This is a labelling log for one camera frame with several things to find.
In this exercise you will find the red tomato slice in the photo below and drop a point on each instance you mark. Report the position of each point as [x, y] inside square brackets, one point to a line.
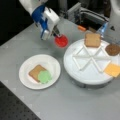
[61, 41]

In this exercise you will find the yellow cheese slice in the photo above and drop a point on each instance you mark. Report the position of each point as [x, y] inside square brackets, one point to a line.
[112, 70]

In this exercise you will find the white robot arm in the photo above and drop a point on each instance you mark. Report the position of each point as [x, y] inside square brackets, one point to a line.
[31, 5]

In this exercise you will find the brown meat patty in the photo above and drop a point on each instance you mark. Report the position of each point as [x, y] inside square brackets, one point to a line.
[112, 49]

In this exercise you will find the white sectioned round tray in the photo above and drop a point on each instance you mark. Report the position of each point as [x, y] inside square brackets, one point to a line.
[86, 65]

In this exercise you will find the white paper plate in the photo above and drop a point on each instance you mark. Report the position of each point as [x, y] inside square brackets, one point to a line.
[48, 62]

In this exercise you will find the orange block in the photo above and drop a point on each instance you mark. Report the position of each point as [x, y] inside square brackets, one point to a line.
[81, 28]

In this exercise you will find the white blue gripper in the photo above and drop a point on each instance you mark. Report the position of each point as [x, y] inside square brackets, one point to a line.
[48, 20]

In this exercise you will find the green lettuce leaf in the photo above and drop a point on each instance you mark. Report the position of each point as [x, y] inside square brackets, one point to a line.
[44, 76]

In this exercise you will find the brown toast slice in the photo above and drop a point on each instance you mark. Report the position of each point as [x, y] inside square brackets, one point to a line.
[92, 40]
[35, 71]

